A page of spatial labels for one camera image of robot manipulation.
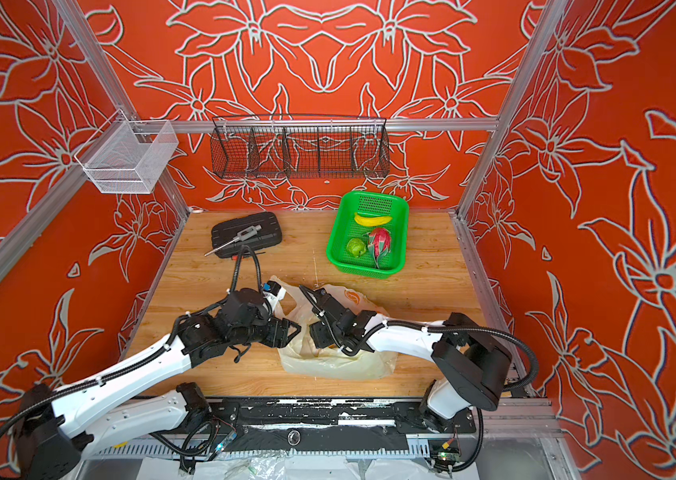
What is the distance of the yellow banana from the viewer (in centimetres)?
115

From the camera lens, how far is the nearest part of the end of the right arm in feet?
1.98

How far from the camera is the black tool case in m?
1.03

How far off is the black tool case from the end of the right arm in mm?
482
